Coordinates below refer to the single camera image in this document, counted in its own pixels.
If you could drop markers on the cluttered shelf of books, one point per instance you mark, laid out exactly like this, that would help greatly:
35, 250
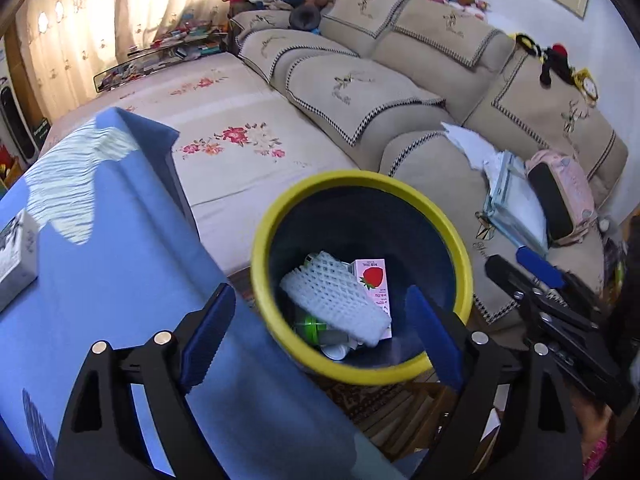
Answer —
115, 77

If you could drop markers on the white printed box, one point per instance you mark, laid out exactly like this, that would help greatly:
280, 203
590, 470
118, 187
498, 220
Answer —
17, 260

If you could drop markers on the white foam net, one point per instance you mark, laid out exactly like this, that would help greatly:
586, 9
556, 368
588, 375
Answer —
330, 295

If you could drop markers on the yellow black plush toy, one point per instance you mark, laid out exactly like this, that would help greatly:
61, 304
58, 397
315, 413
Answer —
555, 65

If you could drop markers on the brown patterned carpet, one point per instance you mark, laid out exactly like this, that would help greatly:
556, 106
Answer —
360, 405

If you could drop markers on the beige embroidered sofa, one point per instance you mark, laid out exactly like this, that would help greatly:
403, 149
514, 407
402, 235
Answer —
400, 110

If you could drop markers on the dark grey neck pillow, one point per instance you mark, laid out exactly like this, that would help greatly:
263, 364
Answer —
305, 17

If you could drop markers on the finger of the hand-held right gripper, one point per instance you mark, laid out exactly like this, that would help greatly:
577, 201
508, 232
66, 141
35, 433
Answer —
510, 280
540, 266

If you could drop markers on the pink bag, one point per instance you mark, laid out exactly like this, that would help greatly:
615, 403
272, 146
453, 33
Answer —
565, 195

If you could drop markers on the white yogurt cup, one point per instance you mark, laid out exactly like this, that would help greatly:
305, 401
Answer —
334, 352

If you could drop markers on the yellow rimmed dark bin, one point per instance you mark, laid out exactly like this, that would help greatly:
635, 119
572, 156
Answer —
360, 220

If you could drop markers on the beige embroidered curtain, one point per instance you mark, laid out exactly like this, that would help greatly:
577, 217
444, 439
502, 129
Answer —
100, 10

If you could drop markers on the green plastic container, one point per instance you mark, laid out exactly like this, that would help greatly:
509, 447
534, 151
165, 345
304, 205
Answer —
310, 330

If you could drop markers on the pile of books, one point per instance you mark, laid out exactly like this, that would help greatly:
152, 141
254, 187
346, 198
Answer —
185, 40

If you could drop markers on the pink strawberry milk carton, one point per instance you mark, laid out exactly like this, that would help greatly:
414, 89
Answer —
372, 277

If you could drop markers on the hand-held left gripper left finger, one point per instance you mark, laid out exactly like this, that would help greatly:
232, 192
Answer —
210, 330

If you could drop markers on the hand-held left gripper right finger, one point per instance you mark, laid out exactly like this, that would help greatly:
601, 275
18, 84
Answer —
435, 335

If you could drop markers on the white paper sheets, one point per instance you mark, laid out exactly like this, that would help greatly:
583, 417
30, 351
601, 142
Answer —
470, 145

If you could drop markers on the blue tablecloth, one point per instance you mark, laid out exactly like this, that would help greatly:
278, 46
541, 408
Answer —
125, 270

